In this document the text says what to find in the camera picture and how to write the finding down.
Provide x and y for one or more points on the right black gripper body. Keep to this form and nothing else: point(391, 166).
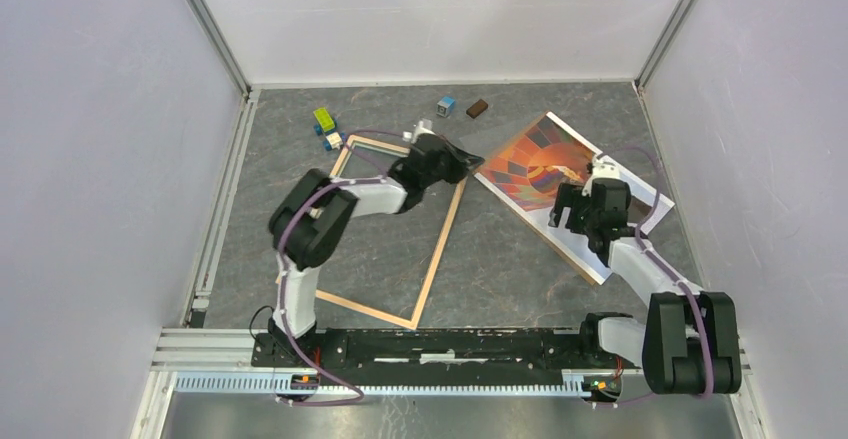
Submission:
point(585, 218)

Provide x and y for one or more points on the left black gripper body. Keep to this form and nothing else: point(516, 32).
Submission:
point(446, 169)

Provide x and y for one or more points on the colourful balloon photo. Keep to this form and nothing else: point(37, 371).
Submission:
point(528, 169)

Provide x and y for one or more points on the brown cardboard backing board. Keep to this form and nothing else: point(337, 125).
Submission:
point(571, 247)

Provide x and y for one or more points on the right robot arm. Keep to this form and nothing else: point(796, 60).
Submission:
point(689, 341)

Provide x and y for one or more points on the blue white cube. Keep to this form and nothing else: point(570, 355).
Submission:
point(445, 106)

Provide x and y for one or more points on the small brown block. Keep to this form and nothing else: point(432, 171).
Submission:
point(477, 108)

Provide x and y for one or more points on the white blue toy car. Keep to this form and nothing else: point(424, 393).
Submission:
point(334, 141)

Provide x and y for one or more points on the green blue toy car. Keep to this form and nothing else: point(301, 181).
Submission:
point(325, 124)

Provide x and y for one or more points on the aluminium base profile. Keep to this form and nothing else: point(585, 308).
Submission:
point(209, 349)

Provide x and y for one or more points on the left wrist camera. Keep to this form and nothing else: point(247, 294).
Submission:
point(422, 127)

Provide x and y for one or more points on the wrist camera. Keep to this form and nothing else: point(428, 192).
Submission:
point(422, 127)
point(600, 168)

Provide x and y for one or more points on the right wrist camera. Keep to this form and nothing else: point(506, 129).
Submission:
point(600, 168)

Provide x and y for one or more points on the light wooden picture frame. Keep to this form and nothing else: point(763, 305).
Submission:
point(424, 277)

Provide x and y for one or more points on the slotted cable duct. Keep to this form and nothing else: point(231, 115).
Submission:
point(570, 385)

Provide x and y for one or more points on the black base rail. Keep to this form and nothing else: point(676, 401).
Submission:
point(433, 356)

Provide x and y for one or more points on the right corner aluminium post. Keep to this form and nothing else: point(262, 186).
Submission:
point(667, 35)

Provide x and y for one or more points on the corner aluminium post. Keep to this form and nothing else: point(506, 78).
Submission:
point(214, 34)
point(667, 35)

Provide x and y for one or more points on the left floor aluminium rail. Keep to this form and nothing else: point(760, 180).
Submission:
point(206, 264)

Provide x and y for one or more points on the left corner aluminium post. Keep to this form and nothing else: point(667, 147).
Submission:
point(214, 34)

